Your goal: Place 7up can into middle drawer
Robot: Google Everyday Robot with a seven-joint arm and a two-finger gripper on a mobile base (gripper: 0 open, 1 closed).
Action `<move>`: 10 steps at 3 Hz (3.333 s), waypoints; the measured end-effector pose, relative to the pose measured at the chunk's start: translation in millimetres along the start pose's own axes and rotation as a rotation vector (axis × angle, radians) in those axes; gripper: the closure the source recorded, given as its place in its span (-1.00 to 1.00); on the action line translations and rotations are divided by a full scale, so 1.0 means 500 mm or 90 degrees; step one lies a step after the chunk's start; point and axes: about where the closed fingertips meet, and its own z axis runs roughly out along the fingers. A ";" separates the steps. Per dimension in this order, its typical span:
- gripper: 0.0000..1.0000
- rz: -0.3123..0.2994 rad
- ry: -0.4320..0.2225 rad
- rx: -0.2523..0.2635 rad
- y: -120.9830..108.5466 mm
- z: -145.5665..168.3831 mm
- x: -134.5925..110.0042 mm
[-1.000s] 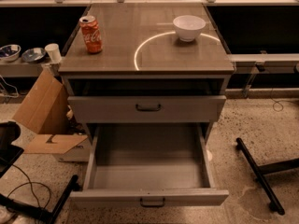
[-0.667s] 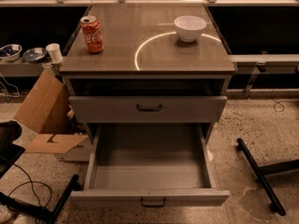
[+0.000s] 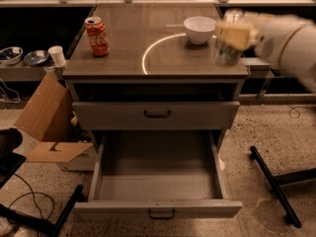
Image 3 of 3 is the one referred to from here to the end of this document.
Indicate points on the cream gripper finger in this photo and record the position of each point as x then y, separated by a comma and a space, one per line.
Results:
237, 35

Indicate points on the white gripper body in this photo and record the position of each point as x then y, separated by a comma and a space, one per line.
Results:
271, 42

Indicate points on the green white 7up can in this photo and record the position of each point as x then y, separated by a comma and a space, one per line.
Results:
223, 53

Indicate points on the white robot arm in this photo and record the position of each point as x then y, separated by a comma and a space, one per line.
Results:
304, 71

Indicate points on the grey drawer cabinet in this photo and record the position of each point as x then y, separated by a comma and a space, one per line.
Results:
152, 60

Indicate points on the orange coca-cola can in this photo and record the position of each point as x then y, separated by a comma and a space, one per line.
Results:
97, 36

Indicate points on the upper grey drawer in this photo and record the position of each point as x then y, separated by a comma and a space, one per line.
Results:
155, 115

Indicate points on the open middle drawer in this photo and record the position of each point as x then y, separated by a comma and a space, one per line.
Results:
158, 175

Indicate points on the white bowl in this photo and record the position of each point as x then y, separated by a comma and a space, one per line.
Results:
199, 29

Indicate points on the black stand leg right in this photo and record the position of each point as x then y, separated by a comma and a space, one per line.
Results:
277, 181

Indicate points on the white paper cup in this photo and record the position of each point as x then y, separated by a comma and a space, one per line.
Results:
57, 55

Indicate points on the brown cardboard box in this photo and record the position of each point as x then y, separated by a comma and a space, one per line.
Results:
47, 118

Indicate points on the blue patterned bowl right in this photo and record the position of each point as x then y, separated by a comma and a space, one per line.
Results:
36, 58

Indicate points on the blue patterned bowl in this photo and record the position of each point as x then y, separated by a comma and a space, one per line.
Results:
11, 55
36, 58

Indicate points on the blue patterned bowl left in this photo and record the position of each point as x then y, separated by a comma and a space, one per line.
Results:
11, 55

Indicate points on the black chair seat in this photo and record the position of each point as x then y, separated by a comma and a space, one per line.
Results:
10, 162

